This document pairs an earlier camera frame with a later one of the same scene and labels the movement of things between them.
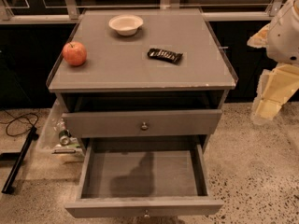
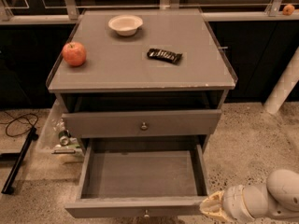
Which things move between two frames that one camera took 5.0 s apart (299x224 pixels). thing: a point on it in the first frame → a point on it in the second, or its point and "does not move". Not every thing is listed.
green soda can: [64, 136] does not move
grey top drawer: [143, 124] does not move
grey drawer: [150, 176] does not move
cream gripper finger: [274, 87] → [212, 207]
